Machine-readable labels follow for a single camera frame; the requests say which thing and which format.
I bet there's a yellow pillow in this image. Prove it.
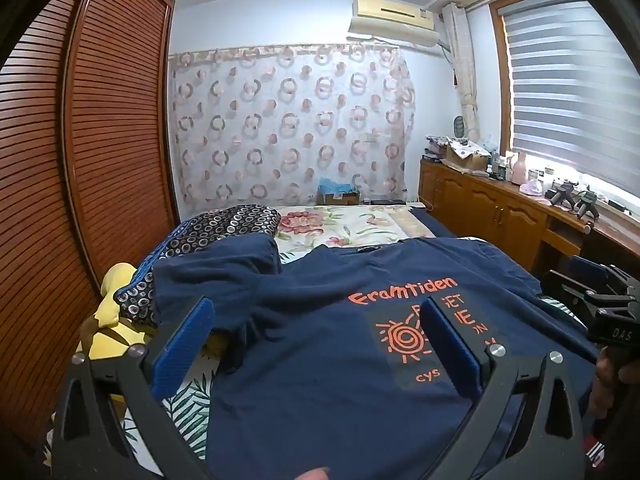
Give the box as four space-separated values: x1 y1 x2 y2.
200 332 236 362

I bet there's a sheer circle-patterned curtain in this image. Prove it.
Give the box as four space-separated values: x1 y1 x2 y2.
167 42 418 208

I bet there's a pink bottle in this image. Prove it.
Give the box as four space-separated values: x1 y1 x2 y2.
511 151 530 184

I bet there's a navy blue printed t-shirt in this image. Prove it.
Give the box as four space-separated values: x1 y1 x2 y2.
152 235 601 480

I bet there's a wooden window frame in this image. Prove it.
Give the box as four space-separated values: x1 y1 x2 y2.
487 0 591 156

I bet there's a grey striped window blind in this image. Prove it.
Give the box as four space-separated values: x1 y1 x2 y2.
500 0 640 206

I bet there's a navy blue blanket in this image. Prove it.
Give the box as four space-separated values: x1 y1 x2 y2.
411 208 466 240

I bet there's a brown slatted wooden wardrobe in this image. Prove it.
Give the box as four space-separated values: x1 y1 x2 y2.
0 0 181 461

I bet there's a cream floral blanket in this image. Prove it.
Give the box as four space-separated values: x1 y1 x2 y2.
272 204 436 265

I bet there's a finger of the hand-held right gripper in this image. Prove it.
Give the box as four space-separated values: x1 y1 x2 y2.
570 255 640 291
542 269 628 328

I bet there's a stack of small boxes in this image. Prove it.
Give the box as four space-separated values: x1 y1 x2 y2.
425 135 451 163

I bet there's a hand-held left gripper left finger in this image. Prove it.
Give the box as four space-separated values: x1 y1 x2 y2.
50 296 221 480

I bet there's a cardboard box with blue contents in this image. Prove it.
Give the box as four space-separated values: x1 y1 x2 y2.
317 177 362 206

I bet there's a person's right hand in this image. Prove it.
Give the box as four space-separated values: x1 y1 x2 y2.
586 344 640 423

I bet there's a long wooden cabinet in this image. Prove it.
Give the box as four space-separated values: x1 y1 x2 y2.
417 159 640 281

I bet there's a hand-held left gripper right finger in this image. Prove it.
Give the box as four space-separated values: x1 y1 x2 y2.
420 296 588 480

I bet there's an open cardboard box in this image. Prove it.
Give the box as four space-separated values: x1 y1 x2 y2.
445 139 493 171

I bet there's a spare black gripper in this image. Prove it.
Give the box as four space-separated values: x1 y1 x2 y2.
575 190 601 221
550 182 576 210

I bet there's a beige tied-back curtain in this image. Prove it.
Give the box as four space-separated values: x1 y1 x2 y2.
442 2 483 143

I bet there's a cream wall air conditioner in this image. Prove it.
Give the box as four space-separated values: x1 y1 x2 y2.
348 0 441 47

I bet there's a dark circle-patterned folded cloth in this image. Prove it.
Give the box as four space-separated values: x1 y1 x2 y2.
114 204 282 323

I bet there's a yellow plush toy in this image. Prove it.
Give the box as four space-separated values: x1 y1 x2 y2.
75 262 151 406

